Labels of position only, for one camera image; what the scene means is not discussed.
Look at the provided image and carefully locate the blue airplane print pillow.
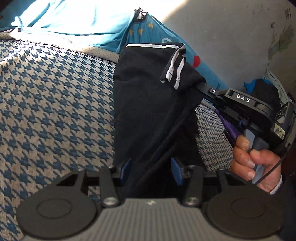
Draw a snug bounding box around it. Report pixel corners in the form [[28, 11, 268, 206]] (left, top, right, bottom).
[[118, 8, 228, 90], [1, 1, 135, 52]]

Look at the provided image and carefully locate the person's right hand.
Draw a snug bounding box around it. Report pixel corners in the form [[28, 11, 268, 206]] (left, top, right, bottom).
[[230, 135, 282, 194]]

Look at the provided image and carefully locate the black garment with white stripes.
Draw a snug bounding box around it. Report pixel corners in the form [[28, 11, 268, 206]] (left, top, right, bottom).
[[113, 43, 205, 199]]

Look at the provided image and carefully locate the purple floral cloth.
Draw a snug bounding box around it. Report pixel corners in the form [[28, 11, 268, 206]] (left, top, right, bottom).
[[215, 109, 242, 148]]

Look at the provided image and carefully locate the black and blue hanging garment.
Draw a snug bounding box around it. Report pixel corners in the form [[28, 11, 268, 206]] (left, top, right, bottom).
[[244, 78, 281, 110]]

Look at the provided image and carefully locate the houndstooth blue beige mattress cover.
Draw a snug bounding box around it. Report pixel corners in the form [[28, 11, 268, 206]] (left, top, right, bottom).
[[1, 40, 232, 240]]

